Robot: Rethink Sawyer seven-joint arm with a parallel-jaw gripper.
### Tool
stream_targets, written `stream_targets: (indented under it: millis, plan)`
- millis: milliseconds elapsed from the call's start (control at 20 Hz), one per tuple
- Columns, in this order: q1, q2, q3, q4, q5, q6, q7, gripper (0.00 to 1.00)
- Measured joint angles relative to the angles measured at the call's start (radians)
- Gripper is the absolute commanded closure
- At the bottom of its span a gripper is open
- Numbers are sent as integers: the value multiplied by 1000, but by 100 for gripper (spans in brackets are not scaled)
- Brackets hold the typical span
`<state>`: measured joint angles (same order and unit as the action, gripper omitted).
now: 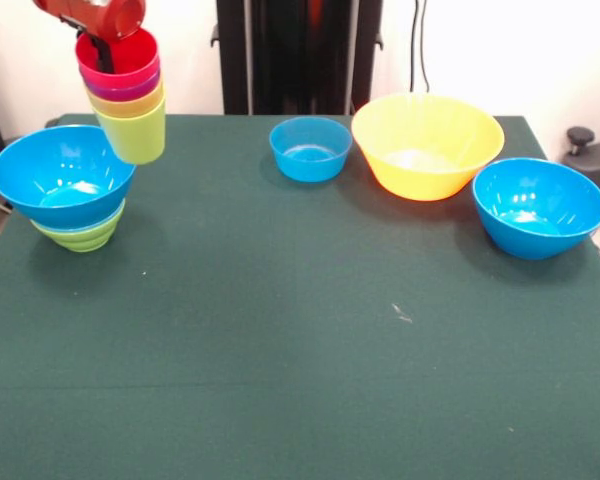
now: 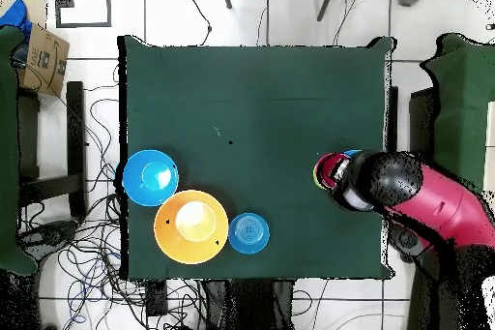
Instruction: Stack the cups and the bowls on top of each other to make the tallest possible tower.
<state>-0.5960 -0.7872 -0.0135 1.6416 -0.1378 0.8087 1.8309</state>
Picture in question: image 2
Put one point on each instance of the small blue flat-bottomed bowl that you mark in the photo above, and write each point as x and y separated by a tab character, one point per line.
249	233

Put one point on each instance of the red plastic cup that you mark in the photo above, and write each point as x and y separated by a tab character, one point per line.
328	167

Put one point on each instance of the large blue plastic bowl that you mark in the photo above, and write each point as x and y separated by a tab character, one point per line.
151	178
352	152

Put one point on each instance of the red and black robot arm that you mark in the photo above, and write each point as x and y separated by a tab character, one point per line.
444	206

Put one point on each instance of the dark green tablecloth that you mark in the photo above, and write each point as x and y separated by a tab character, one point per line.
251	82

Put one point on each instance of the large yellow plastic bowl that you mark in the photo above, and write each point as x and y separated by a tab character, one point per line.
191	225

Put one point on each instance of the black floor box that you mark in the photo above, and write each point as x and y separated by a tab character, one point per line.
156	299

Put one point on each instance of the green cloth on side table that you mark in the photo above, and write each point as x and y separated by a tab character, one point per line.
7	152
464	94

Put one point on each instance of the printed cardboard box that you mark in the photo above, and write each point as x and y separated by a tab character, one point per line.
42	63

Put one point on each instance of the plain cardboard box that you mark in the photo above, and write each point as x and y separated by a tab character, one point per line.
36	8

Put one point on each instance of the blue bag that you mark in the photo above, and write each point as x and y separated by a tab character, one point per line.
15	16

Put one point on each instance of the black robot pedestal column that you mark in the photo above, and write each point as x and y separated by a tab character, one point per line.
251	306

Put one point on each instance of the black stool frame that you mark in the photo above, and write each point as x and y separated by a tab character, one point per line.
75	132

